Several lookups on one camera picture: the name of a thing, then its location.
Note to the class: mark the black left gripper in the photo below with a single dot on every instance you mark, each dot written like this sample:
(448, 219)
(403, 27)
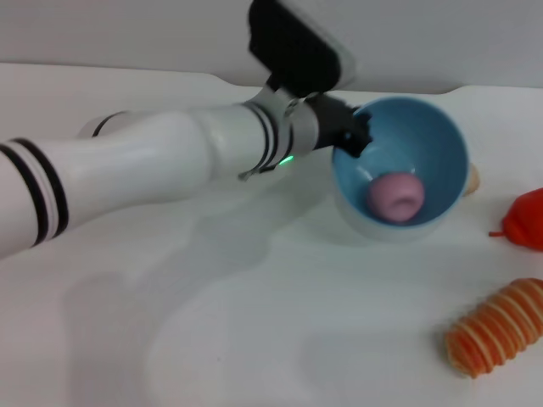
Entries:
(333, 123)

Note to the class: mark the blue bowl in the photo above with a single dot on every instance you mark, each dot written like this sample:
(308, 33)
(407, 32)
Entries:
(415, 140)

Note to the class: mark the pink toy peach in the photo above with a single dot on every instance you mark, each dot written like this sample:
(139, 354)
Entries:
(394, 197)

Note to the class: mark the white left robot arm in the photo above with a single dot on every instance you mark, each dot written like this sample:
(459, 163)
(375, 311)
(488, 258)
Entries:
(148, 169)

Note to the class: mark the beige toy potato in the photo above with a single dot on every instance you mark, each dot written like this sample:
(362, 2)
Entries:
(473, 182)

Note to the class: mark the red toy pepper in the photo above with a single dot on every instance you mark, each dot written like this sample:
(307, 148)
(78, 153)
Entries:
(524, 220)

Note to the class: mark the orange striped toy shrimp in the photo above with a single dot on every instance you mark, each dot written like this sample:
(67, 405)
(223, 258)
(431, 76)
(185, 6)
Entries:
(492, 335)

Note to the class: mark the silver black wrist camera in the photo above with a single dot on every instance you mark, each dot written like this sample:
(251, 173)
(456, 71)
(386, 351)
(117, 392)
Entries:
(297, 51)

